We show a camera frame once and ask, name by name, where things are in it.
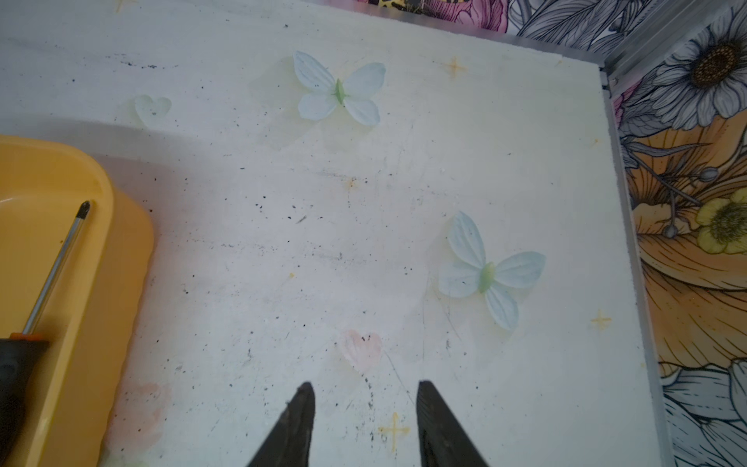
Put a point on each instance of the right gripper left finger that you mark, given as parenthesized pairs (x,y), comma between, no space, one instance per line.
(288,444)

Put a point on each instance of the black orange handled screwdriver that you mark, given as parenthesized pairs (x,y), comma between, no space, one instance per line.
(21,352)

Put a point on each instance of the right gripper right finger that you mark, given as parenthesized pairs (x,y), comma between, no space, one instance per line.
(442,440)

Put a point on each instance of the yellow plastic bin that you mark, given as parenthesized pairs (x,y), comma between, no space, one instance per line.
(89,316)

